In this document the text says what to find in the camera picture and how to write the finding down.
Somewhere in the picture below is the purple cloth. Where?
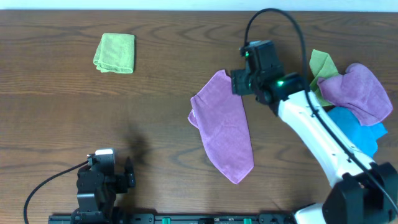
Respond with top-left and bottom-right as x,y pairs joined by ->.
188,70 -> 254,184
317,63 -> 393,126

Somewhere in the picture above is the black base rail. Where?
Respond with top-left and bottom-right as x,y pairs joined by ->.
48,212 -> 296,224

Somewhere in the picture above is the blue cloth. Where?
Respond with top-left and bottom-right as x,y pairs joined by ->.
328,107 -> 388,157

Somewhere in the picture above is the folded green cloth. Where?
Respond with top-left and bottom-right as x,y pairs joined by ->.
93,33 -> 135,74

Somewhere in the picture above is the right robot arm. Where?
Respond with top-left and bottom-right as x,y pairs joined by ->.
231,40 -> 397,224

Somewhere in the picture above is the left black cable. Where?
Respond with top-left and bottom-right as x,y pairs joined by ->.
23,160 -> 90,224

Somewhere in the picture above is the crumpled purple cloth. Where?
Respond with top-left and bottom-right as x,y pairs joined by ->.
317,63 -> 393,126

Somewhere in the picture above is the black cable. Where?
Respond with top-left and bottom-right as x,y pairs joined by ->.
23,160 -> 90,224
243,7 -> 398,215

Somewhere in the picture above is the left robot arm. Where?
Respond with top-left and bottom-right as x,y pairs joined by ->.
70,153 -> 136,224

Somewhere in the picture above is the right black cable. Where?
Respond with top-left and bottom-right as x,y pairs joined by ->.
243,7 -> 398,215

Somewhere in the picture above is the crumpled green cloth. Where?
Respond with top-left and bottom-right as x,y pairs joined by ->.
309,49 -> 339,106

